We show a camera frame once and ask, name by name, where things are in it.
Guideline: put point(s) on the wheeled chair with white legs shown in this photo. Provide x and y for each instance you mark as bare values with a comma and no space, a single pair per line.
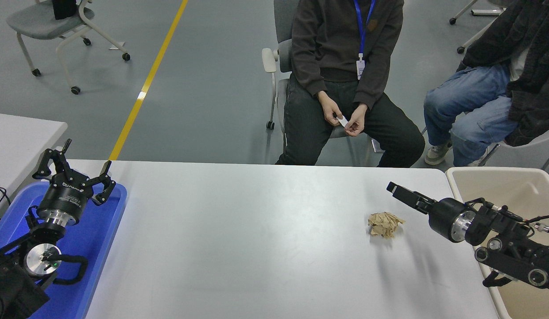
467,12

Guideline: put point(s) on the person's right hand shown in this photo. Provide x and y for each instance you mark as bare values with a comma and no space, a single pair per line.
331,110

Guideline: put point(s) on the tan paper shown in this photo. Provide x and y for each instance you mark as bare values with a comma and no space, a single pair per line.
383,225

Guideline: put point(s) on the grey wheeled chair with bag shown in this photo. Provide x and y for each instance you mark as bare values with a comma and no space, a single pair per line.
40,20

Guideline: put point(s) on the black bag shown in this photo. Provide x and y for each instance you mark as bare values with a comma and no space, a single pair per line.
64,9

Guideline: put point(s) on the yellow floor tape line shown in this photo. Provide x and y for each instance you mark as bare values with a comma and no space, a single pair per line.
144,88

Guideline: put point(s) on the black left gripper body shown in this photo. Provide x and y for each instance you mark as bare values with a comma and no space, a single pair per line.
66,195

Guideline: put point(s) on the large pale plastic bin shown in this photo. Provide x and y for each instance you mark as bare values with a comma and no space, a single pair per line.
487,186

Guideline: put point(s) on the blue plastic tray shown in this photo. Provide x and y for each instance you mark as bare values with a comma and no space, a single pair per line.
95,248

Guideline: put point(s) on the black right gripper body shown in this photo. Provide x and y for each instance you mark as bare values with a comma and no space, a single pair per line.
442,219

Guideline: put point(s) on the grey chair with metal legs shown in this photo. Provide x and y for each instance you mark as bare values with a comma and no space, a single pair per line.
547,135

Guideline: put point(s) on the small white paper slip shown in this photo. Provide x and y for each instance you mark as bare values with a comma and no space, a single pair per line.
342,120

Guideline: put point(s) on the person's left hand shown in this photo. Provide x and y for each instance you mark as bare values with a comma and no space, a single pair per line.
356,120

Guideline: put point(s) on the white side table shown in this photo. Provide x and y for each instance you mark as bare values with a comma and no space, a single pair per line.
22,141

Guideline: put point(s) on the person in blue jeans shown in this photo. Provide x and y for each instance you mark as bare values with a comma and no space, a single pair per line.
469,97

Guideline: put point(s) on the grey chair with white armrest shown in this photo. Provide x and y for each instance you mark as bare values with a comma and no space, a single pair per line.
285,53

